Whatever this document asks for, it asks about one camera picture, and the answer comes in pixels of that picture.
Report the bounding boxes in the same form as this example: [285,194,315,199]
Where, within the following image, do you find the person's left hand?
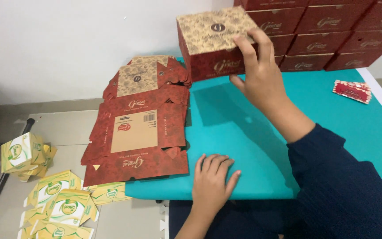
[192,153,242,209]

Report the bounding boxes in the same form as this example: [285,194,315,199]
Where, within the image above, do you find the person's right hand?
[229,28,298,114]

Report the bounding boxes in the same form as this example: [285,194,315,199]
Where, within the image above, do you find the assembled red box tan lid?
[176,6,260,82]

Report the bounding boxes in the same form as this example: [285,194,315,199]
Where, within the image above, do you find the person's navy trousers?
[169,199,299,239]

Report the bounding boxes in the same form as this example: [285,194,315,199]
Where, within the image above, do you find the teal table mat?
[125,56,382,201]

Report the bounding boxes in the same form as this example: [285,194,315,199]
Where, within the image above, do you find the white foam puzzle mat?
[159,204,170,239]

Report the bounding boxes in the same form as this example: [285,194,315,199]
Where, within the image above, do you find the small red patterned card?
[332,80,372,105]

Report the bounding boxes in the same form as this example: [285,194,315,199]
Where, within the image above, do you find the pile of flat red cartons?
[80,55,192,187]

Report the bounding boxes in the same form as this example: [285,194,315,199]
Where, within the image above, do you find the heap of flat yellow cartons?
[15,143,132,239]

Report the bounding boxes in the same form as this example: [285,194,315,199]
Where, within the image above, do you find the assembled yellow white box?
[1,132,46,174]

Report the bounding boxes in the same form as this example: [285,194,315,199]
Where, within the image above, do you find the black metal stand leg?
[0,118,36,209]

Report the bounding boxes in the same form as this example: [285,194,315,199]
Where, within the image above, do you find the wall of stacked red boxes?
[233,0,382,72]

